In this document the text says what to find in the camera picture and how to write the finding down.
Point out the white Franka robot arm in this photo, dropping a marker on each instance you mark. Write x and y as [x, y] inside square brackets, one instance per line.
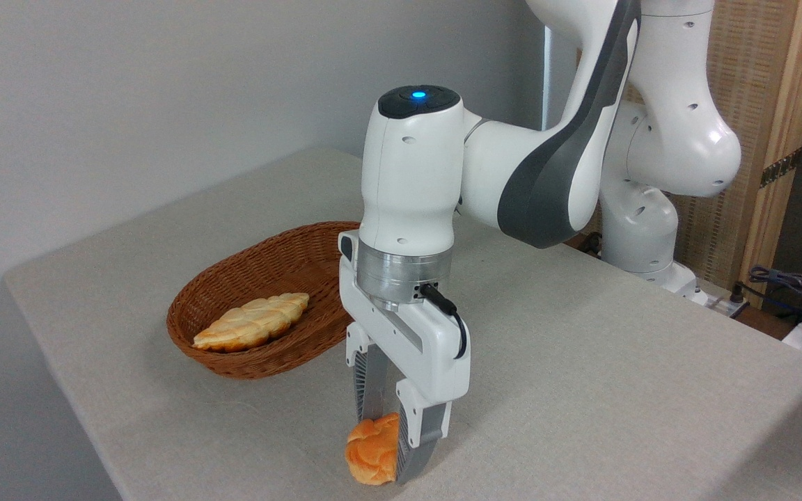
[415, 167]

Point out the black metal hinge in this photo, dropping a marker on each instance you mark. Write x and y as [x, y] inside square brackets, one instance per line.
[780, 168]

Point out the long braided bread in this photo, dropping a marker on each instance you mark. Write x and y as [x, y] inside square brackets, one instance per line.
[255, 321]

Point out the round braided bread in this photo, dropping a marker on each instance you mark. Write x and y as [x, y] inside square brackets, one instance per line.
[372, 452]

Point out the brown wicker oval basket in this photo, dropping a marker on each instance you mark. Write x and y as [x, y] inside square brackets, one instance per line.
[269, 268]

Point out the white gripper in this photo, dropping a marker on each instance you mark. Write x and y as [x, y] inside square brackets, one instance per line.
[436, 348]

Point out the woven wooden screen panel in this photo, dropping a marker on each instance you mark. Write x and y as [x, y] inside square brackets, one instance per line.
[756, 69]

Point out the silver metal wrist flange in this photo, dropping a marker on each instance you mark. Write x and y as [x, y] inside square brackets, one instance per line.
[394, 271]

